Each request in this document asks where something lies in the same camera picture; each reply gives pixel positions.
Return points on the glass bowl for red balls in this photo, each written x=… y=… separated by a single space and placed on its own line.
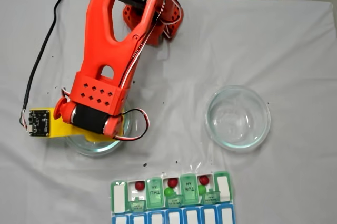
x=237 y=118

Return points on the glass bowl for green balls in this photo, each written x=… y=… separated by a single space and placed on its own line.
x=100 y=150

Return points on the weekly pill organizer box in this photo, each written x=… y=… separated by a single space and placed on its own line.
x=171 y=216

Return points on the black camera board yellow mount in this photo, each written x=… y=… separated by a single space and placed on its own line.
x=39 y=122

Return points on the green ball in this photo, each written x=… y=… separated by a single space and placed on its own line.
x=168 y=191
x=202 y=189

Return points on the white tablecloth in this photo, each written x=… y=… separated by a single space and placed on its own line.
x=263 y=50

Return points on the red ball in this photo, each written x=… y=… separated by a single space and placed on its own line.
x=139 y=185
x=204 y=179
x=173 y=182

